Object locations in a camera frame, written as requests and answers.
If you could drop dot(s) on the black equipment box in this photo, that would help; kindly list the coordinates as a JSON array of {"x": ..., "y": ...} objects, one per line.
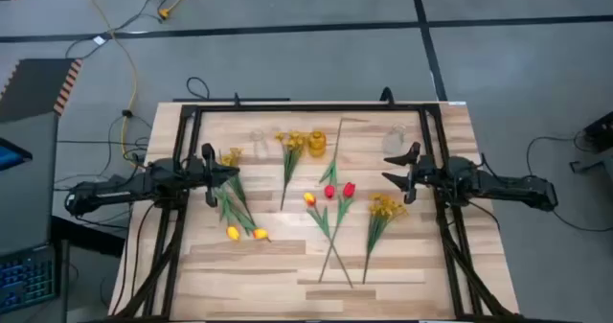
[{"x": 601, "y": 131}]

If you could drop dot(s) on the yellow small-flower bunch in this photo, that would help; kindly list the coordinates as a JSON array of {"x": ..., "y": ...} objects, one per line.
[
  {"x": 232, "y": 158},
  {"x": 383, "y": 208},
  {"x": 293, "y": 143}
]

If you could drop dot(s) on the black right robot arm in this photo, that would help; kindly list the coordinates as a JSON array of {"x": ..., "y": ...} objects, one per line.
[{"x": 503, "y": 186}]

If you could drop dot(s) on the computer screen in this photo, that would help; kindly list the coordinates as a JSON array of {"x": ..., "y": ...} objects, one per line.
[{"x": 9, "y": 156}]

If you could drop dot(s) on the large black orange-edged mat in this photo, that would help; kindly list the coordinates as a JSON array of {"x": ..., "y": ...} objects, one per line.
[{"x": 33, "y": 88}]

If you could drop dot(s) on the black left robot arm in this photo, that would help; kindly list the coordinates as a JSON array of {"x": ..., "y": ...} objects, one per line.
[{"x": 120, "y": 189}]

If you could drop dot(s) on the black metal bracket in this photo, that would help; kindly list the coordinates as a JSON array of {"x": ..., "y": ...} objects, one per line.
[{"x": 586, "y": 166}]

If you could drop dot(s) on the amber glass vase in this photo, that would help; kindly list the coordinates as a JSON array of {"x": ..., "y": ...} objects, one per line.
[{"x": 316, "y": 145}]

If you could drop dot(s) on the backlit black keyboard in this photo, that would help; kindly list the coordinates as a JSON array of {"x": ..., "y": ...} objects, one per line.
[{"x": 26, "y": 280}]

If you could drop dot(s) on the black aluminium rig frame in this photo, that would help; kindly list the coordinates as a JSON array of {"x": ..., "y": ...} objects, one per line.
[{"x": 311, "y": 107}]

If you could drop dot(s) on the round clear glass vase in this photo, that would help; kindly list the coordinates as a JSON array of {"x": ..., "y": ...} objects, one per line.
[{"x": 394, "y": 141}]

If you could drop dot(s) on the small clear glass vase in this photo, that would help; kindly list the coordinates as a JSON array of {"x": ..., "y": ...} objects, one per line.
[{"x": 259, "y": 144}]

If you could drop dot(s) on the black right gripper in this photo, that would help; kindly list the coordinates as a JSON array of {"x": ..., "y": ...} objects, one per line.
[{"x": 424, "y": 172}]

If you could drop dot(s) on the white table label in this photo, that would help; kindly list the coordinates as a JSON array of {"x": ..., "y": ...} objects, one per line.
[{"x": 456, "y": 103}]

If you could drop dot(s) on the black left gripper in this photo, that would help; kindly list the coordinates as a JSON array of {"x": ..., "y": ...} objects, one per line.
[{"x": 203, "y": 169}]

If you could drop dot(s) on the yellow-orange artificial tulip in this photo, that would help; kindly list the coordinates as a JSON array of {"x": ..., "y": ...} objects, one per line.
[{"x": 309, "y": 199}]

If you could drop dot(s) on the black flat bar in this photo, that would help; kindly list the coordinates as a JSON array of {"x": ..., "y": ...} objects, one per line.
[{"x": 215, "y": 99}]

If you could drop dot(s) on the black desk base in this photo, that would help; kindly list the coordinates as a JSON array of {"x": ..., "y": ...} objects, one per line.
[{"x": 86, "y": 237}]

